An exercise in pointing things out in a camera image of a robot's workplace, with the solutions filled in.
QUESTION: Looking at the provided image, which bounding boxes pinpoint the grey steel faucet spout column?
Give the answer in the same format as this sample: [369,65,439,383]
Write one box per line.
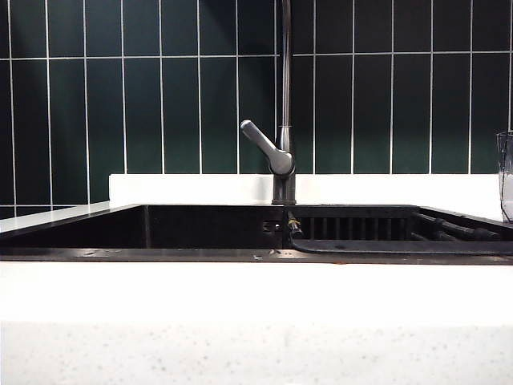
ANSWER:
[271,0,297,206]

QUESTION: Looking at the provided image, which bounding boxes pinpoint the grey faucet lever handle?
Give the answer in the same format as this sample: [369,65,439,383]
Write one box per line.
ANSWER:
[239,119,297,178]

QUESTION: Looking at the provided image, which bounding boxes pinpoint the black slatted sink drain rack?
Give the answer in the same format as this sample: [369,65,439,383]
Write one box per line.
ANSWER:
[285,212,513,255]

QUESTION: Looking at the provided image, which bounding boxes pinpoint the clear faceted glass mug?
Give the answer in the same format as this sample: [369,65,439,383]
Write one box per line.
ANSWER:
[495,130,513,223]

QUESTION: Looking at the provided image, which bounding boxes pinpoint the black kitchen sink basin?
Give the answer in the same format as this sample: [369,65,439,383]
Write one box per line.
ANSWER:
[0,203,513,265]

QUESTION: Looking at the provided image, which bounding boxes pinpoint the white stone backsplash ledge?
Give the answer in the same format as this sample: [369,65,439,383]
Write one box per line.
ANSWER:
[108,172,513,208]

